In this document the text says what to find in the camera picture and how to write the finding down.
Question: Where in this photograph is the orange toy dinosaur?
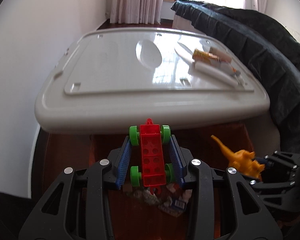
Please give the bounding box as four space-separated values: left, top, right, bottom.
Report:
211 135 265 180

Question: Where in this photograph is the red green toy car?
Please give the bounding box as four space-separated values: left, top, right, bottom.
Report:
129 118 175 195

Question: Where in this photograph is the trash pile on floor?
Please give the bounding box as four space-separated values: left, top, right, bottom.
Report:
122 183 192 217

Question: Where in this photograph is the dark bed cover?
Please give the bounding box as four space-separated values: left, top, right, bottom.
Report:
172 0 300 153

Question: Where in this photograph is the grey plastic storage box lid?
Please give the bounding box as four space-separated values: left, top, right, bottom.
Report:
34 28 270 134

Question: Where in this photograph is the yellow orange snack wrapper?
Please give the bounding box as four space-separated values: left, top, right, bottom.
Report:
192 49 221 64

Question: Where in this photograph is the pink patterned left curtain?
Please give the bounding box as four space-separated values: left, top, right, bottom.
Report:
110 0 163 24

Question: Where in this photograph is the white bed frame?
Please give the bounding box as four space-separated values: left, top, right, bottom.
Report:
172 14 205 35

